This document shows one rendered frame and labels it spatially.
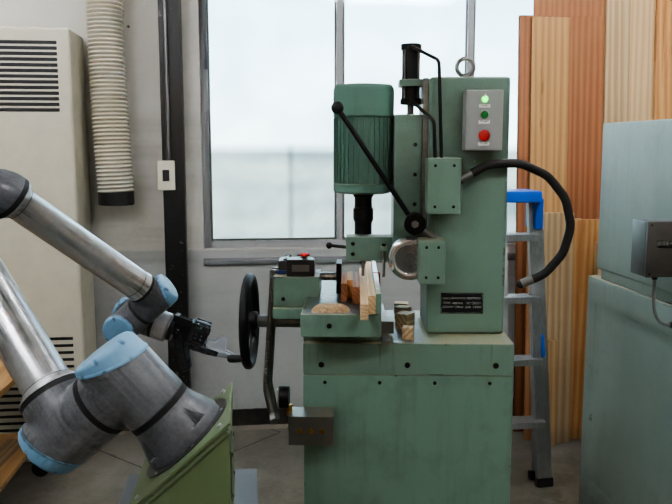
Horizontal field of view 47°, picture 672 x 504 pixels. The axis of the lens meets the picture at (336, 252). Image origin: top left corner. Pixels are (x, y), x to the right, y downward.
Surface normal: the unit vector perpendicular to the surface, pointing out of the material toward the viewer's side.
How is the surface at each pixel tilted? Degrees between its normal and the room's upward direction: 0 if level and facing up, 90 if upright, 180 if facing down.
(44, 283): 90
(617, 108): 86
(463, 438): 90
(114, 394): 95
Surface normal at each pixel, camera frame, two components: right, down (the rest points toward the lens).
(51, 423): -0.27, -0.18
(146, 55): 0.11, 0.13
